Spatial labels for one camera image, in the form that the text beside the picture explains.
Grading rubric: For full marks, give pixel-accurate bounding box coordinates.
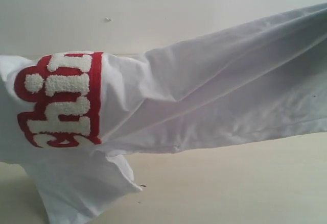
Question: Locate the white t-shirt red lettering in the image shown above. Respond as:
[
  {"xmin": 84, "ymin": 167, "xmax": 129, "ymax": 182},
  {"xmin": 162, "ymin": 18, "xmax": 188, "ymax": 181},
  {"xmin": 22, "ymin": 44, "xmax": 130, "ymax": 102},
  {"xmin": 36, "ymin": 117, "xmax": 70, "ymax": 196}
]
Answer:
[{"xmin": 1, "ymin": 4, "xmax": 326, "ymax": 223}]

